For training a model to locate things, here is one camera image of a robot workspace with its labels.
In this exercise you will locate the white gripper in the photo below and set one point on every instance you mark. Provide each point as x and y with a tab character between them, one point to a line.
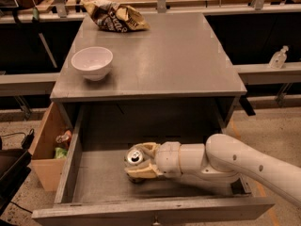
168	158

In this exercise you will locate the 7up soda can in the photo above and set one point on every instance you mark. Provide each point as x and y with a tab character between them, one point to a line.
133	157

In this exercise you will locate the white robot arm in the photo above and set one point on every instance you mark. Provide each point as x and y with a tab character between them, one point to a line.
220	159

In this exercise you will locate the open grey top drawer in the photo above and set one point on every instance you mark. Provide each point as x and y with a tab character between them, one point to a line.
95	191

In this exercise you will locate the grey cabinet counter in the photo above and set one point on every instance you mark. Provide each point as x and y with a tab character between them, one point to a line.
179	56

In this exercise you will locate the orange snack package in bin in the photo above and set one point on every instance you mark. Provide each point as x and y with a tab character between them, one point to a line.
65	138

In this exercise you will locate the green snack package in bin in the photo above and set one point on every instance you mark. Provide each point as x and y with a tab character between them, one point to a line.
60	153

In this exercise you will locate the wooden side bin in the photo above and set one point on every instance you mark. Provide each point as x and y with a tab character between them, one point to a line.
43	147

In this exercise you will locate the white bowl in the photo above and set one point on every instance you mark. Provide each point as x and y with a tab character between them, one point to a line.
93	63

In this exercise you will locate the black office chair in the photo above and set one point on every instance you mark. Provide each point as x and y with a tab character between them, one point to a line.
13	171

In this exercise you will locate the crumpled chip bag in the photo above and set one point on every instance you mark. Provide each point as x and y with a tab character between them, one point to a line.
115	17

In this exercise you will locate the clear sanitizer bottle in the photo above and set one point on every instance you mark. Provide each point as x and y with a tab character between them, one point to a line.
278	59

